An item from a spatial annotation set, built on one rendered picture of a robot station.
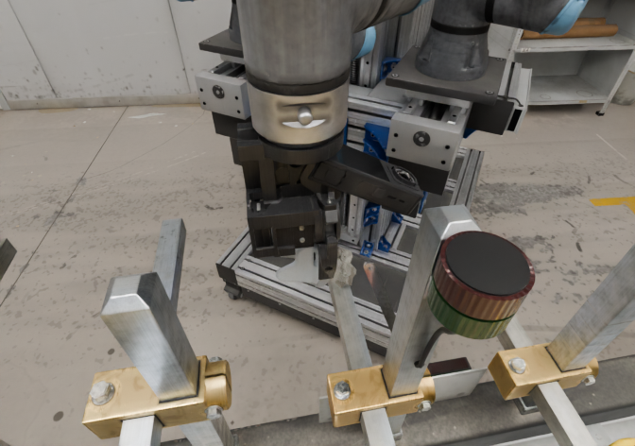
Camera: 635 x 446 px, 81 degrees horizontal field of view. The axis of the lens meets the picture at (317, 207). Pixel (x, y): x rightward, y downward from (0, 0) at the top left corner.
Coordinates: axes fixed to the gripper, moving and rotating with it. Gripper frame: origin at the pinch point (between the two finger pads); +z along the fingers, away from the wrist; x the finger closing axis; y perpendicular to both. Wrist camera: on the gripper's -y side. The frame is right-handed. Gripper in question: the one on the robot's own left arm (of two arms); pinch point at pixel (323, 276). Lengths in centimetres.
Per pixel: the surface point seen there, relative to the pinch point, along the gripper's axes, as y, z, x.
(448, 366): -23.0, 30.6, 0.0
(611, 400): -48, 31, 10
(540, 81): -210, 88, -227
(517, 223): -119, 101, -95
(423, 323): -8.1, -3.3, 9.4
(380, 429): -5.1, 14.8, 12.5
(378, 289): -6.9, 3.3, 0.6
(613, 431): -51, 39, 12
